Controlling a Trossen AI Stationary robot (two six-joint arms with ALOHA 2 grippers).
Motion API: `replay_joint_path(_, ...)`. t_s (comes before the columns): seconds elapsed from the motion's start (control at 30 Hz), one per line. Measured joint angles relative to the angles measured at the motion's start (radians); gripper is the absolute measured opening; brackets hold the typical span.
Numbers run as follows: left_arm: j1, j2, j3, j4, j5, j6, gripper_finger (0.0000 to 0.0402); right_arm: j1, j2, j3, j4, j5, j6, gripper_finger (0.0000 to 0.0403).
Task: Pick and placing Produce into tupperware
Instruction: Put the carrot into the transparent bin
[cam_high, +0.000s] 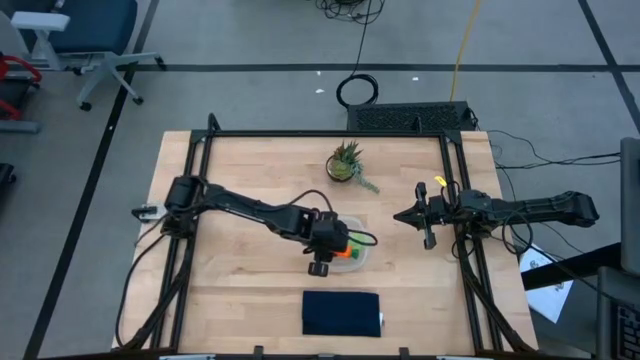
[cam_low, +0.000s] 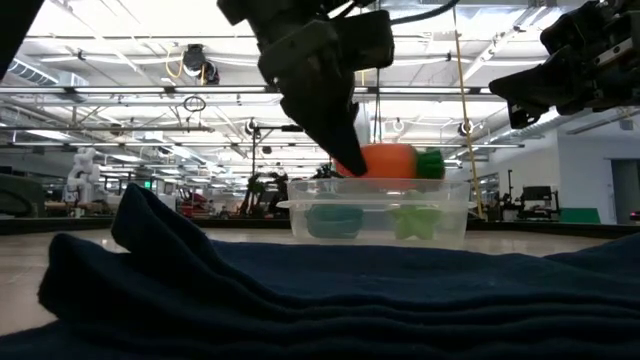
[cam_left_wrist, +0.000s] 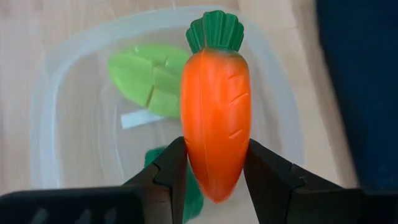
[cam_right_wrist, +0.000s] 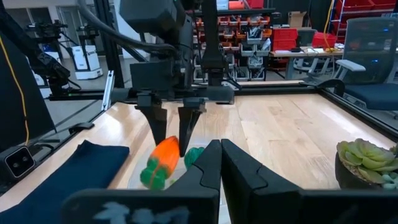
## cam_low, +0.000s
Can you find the light green toy pepper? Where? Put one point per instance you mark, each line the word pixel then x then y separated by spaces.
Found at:
pixel 415 222

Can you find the green low panel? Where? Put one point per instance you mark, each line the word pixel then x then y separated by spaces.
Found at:
pixel 580 215

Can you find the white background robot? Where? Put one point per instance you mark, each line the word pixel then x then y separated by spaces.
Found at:
pixel 82 175

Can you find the dark background robot arms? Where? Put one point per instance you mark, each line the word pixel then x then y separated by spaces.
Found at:
pixel 270 197

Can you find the black gantry stand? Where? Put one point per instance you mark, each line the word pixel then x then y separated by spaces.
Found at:
pixel 270 128

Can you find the dark grey bulky cover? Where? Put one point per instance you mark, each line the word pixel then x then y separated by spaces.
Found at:
pixel 20 197

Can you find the red background machine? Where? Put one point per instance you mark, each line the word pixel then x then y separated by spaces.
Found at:
pixel 192 205

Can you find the clear plastic tupperware container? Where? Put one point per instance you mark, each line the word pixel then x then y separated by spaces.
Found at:
pixel 375 230

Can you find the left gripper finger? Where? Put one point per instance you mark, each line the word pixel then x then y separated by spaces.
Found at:
pixel 325 115

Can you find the orange toy carrot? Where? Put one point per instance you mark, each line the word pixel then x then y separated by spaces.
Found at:
pixel 390 161

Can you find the black background workstation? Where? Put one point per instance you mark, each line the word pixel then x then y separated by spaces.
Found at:
pixel 537 195

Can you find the dark green toy pepper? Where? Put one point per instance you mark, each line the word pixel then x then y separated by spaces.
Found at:
pixel 334 222

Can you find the navy blue folded cloth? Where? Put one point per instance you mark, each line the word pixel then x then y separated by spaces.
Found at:
pixel 320 300

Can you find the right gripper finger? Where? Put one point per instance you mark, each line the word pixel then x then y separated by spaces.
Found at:
pixel 535 82
pixel 522 116

